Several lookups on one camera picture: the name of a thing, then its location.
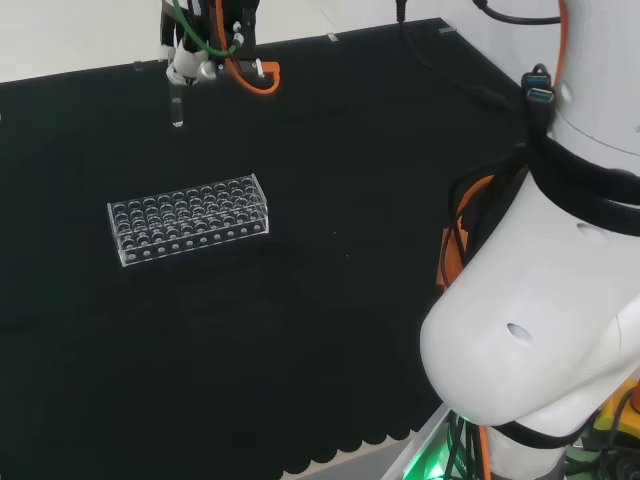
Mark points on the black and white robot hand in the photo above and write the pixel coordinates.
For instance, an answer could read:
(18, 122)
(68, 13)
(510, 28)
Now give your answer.
(187, 62)

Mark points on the clear glass test tube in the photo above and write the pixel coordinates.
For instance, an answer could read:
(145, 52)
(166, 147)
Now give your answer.
(176, 107)

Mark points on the clear acrylic test tube rack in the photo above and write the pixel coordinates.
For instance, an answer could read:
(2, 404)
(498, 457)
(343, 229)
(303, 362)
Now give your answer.
(190, 220)

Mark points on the black bench cloth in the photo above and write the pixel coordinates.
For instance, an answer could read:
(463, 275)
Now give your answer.
(300, 350)

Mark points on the blue plug connectors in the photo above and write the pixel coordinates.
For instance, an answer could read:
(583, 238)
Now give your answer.
(539, 92)

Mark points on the yellow stop button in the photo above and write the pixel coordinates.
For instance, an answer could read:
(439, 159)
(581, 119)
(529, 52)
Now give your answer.
(620, 410)

